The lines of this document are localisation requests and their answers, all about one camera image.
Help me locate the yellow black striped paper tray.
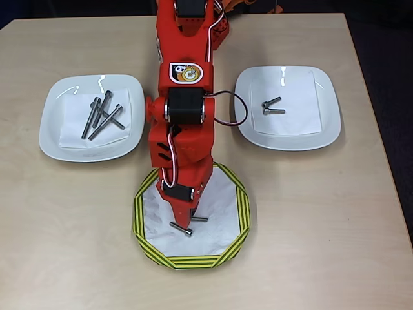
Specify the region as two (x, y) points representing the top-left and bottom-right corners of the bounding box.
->
(131, 158), (252, 269)

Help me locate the white paper napkin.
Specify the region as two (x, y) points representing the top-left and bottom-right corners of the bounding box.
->
(59, 88), (133, 150)
(250, 69), (323, 136)

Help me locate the white square ceramic plate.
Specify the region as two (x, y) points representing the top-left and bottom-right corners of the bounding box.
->
(38, 74), (146, 163)
(234, 65), (342, 152)

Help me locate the white red servo cable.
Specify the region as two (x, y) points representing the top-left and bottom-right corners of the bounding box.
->
(161, 125), (182, 189)

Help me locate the black red servo cable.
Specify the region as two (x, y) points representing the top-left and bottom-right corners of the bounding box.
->
(203, 90), (248, 127)

